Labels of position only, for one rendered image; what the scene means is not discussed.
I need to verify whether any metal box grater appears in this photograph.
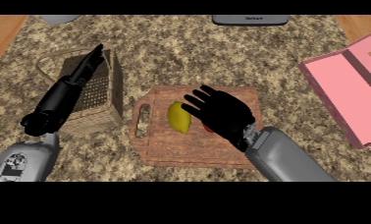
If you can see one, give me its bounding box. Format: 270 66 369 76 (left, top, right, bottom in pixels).
36 46 125 137

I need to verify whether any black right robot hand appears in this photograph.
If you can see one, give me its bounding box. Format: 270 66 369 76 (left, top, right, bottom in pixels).
180 84 256 152

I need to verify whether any pale grey round object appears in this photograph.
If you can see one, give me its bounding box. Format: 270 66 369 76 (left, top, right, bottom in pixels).
39 15 80 26

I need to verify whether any dark grey appliance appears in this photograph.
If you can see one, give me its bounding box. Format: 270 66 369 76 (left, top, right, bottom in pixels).
211 15 291 27

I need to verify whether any pink open box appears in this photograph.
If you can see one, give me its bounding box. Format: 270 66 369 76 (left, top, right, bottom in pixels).
297 33 371 149

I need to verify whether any brown wooden cutting board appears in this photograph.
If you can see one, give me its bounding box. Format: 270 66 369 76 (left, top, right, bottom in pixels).
127 84 263 170

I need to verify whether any yellow lemon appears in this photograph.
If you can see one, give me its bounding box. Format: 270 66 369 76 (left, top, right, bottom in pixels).
166 100 192 135

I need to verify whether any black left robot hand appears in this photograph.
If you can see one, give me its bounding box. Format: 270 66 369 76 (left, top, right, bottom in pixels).
19 43 105 138

